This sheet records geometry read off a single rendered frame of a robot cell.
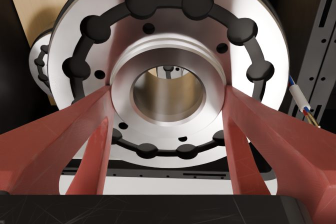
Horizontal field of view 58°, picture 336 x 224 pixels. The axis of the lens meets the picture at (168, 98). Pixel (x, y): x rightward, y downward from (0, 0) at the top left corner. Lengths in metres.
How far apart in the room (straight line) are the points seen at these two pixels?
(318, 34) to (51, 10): 0.26
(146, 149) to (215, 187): 0.60
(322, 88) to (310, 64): 0.03
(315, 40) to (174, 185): 0.57
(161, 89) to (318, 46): 0.13
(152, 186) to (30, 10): 0.52
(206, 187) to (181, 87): 0.61
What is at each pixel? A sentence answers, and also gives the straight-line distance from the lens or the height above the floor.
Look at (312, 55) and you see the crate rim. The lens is 0.25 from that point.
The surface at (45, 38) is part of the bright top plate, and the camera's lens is 0.33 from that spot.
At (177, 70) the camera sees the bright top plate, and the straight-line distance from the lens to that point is 0.32.
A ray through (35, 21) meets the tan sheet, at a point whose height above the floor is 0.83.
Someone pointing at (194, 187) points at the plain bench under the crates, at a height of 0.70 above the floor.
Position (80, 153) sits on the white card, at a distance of 0.36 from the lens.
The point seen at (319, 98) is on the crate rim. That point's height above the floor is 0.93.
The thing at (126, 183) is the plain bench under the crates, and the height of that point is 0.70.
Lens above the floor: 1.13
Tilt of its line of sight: 51 degrees down
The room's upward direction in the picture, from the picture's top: 175 degrees counter-clockwise
